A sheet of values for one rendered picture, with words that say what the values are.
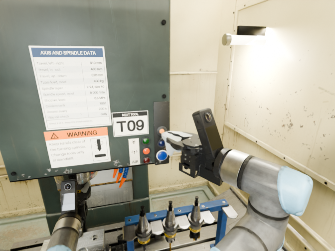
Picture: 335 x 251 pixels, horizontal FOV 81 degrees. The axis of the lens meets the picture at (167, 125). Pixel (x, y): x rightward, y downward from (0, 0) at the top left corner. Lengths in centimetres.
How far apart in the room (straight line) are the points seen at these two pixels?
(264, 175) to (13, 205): 197
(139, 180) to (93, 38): 111
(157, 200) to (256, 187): 163
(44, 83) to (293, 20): 106
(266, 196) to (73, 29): 53
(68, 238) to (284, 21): 125
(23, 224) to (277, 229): 193
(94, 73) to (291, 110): 93
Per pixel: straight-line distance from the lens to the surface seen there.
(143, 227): 86
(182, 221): 92
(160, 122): 57
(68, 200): 76
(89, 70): 54
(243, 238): 40
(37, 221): 210
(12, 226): 216
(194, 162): 48
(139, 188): 151
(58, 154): 61
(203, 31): 172
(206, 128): 45
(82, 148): 59
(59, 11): 55
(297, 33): 116
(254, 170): 41
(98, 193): 147
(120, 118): 56
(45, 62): 56
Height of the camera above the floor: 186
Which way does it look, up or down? 19 degrees down
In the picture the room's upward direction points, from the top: straight up
